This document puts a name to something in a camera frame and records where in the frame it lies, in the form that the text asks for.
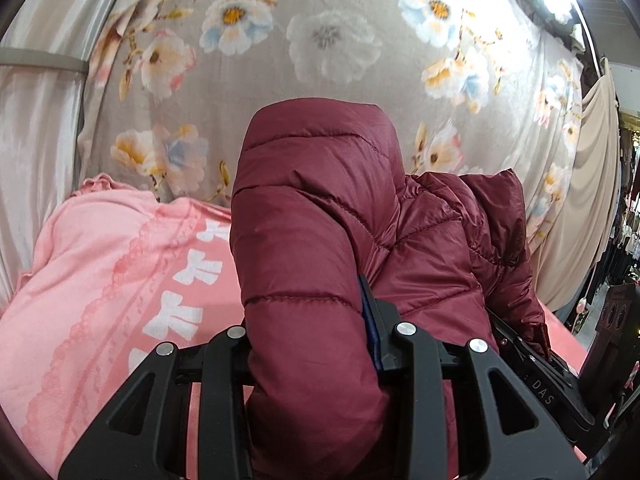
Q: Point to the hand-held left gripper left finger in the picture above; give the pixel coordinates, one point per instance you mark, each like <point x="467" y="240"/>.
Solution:
<point x="230" y="360"/>

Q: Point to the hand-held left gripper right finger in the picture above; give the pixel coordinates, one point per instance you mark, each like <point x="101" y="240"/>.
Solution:
<point x="374" y="345"/>

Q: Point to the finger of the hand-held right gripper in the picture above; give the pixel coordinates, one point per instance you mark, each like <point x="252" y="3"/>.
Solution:
<point x="502" y="332"/>

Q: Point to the maroon puffer jacket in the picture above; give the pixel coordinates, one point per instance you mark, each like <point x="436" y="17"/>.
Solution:
<point x="320" y="240"/>

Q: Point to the dark hanging clothes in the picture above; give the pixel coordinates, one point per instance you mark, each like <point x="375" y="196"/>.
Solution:
<point x="631" y="210"/>

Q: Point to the beige hanging cloth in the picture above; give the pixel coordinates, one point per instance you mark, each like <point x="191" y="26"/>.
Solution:
<point x="590" y="185"/>

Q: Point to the silver satin curtain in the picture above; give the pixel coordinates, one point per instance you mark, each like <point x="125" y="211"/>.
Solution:
<point x="40" y="150"/>

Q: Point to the grey floral blanket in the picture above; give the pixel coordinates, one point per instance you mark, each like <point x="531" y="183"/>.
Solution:
<point x="325" y="35"/>

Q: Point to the grey curtain band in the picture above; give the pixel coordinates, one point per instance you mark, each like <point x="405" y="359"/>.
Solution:
<point x="45" y="60"/>

